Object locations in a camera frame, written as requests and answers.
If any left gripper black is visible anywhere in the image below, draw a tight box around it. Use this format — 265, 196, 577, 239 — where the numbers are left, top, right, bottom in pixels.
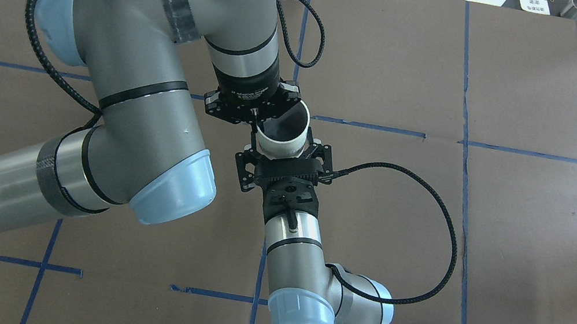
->
203, 63, 302, 124

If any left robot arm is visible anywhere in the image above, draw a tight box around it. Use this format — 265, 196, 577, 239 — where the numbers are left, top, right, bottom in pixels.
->
0, 0, 301, 232

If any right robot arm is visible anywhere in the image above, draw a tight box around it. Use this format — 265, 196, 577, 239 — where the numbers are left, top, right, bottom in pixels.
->
235, 132, 394, 324

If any white mug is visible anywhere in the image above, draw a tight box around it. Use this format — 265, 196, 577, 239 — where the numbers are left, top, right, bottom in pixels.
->
256, 101, 311, 160

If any black labelled box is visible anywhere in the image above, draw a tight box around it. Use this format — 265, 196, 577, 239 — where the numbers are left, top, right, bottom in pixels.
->
500, 0, 570, 17

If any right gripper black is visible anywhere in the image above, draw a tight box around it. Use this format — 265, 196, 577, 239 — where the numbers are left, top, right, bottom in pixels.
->
235, 139, 334, 223

